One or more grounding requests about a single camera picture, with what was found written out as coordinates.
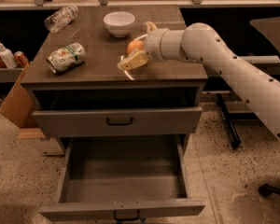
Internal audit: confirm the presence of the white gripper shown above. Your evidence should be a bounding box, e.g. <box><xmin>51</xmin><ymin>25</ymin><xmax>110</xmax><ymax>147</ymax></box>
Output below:
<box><xmin>118</xmin><ymin>21</ymin><xmax>177</xmax><ymax>71</ymax></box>

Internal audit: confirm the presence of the green and white can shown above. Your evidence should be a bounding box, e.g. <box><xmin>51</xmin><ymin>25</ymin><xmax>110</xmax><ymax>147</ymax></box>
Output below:
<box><xmin>47</xmin><ymin>43</ymin><xmax>86</xmax><ymax>74</ymax></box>

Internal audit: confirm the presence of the upper grey drawer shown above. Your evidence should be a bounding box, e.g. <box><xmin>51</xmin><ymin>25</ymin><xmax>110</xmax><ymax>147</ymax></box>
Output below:
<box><xmin>33</xmin><ymin>106</ymin><xmax>202</xmax><ymax>137</ymax></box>

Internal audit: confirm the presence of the grey drawer cabinet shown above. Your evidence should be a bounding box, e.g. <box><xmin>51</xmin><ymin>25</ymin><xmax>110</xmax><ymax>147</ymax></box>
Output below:
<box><xmin>21</xmin><ymin>5</ymin><xmax>209</xmax><ymax>138</ymax></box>

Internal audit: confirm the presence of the dark round side table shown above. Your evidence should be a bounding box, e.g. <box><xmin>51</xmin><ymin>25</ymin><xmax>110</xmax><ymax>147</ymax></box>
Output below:
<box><xmin>250</xmin><ymin>16</ymin><xmax>280</xmax><ymax>56</ymax></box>

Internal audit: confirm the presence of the orange fruit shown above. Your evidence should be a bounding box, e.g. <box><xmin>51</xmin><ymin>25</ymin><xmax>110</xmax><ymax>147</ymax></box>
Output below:
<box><xmin>127</xmin><ymin>40</ymin><xmax>144</xmax><ymax>55</ymax></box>

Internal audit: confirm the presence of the cardboard box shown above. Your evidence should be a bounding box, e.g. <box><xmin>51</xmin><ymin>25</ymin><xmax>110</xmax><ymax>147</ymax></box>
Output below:
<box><xmin>0</xmin><ymin>65</ymin><xmax>37</xmax><ymax>129</ymax></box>

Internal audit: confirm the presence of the black chair base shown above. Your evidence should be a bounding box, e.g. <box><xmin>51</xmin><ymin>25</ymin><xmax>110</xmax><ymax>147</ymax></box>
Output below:
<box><xmin>259</xmin><ymin>184</ymin><xmax>280</xmax><ymax>197</ymax></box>

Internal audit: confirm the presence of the red soda can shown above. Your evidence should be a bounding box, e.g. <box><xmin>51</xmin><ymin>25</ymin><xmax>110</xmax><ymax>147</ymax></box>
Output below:
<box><xmin>14</xmin><ymin>51</ymin><xmax>30</xmax><ymax>67</ymax></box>

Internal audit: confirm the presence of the black table leg frame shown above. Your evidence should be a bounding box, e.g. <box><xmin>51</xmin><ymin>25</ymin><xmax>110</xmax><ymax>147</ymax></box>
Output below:
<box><xmin>217</xmin><ymin>93</ymin><xmax>258</xmax><ymax>149</ymax></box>

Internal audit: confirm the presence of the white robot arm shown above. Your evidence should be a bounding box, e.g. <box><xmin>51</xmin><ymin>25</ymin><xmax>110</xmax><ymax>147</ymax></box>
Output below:
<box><xmin>118</xmin><ymin>22</ymin><xmax>280</xmax><ymax>142</ymax></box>

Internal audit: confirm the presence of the white box on floor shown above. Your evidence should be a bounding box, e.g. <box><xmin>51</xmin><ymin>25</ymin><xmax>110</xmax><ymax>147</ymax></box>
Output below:
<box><xmin>18</xmin><ymin>128</ymin><xmax>64</xmax><ymax>156</ymax></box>

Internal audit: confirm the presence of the white ceramic bowl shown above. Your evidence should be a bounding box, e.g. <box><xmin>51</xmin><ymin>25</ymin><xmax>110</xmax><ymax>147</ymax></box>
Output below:
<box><xmin>104</xmin><ymin>11</ymin><xmax>135</xmax><ymax>37</ymax></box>

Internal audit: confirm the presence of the white pump bottle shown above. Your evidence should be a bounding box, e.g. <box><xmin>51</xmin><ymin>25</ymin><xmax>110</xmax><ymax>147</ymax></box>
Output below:
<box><xmin>0</xmin><ymin>41</ymin><xmax>18</xmax><ymax>69</ymax></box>

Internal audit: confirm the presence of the open middle drawer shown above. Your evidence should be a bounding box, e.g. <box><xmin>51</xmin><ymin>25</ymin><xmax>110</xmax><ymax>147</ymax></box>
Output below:
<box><xmin>39</xmin><ymin>135</ymin><xmax>205</xmax><ymax>221</ymax></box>

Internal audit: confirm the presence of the clear plastic bottle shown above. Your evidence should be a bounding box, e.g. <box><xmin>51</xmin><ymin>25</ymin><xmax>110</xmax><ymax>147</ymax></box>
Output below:
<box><xmin>45</xmin><ymin>5</ymin><xmax>78</xmax><ymax>33</ymax></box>

